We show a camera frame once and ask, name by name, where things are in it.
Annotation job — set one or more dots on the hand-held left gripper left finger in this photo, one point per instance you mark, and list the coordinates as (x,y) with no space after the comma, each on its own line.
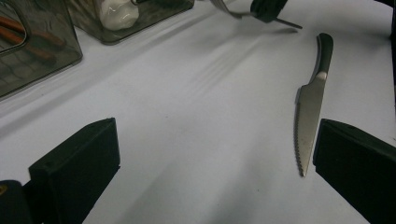
(77,174)

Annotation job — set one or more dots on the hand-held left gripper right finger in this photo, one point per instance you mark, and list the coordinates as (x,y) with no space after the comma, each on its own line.
(358,168)

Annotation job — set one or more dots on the silver metal fork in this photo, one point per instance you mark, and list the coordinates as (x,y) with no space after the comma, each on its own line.
(289,23)

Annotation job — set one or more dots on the silver serrated knife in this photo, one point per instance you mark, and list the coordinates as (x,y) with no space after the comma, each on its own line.
(309,118)

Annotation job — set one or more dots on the smoky clear plastic bin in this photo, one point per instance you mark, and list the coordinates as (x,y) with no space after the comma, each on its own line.
(155,18)
(46,71)

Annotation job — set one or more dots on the red-brown chopstick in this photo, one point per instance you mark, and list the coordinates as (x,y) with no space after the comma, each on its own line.
(12,24)
(18,39)

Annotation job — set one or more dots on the white ceramic spoon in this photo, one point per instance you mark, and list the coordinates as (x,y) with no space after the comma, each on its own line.
(120,15)

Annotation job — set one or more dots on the white table cover sheet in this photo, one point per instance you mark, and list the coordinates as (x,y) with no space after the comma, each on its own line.
(202,109)

